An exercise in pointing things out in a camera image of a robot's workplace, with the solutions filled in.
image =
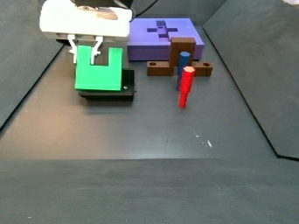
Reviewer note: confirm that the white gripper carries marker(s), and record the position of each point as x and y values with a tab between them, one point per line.
64	19

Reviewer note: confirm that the green U-shaped block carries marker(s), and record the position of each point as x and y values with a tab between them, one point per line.
95	77

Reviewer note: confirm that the purple board with cross slot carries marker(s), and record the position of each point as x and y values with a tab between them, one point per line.
151	34

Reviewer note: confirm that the brown T-shaped block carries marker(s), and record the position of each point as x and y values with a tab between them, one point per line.
165	68

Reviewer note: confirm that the blue hexagonal peg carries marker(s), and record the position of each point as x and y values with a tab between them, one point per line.
183	63

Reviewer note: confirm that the red hexagonal peg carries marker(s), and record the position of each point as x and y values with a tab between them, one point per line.
185	86

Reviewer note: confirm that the black fixture bracket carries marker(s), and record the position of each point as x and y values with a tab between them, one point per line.
125	94

